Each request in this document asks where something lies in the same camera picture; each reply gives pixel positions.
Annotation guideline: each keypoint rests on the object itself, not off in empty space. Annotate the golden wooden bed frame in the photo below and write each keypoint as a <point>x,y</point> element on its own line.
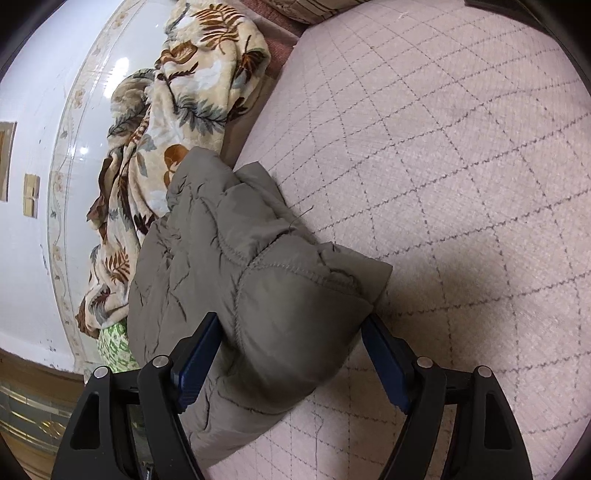
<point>32,406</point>

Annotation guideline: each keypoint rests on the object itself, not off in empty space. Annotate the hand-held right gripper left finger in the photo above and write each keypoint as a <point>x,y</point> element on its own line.
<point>196,364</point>

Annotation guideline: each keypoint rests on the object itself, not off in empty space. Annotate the beige wall switch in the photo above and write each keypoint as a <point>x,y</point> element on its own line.
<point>31,206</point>
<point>32,185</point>

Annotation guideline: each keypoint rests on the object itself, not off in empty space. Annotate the pink quilted bed sheet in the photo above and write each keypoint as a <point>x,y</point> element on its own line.
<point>438,184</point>

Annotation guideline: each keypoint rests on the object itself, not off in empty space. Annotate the green checked pillow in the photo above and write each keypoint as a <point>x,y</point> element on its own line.
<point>115,344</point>

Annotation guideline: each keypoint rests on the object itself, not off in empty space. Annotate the framed wall panel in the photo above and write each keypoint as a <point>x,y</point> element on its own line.
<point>5,161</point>

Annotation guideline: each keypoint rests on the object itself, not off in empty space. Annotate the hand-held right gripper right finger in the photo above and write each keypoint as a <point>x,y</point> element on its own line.
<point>388,364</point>

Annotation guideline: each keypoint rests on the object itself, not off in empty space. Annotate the leaf print fleece blanket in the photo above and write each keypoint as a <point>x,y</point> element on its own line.
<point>184,101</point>

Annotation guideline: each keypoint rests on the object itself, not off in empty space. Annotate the olive grey padded jacket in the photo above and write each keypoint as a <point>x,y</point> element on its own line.
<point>258,258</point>

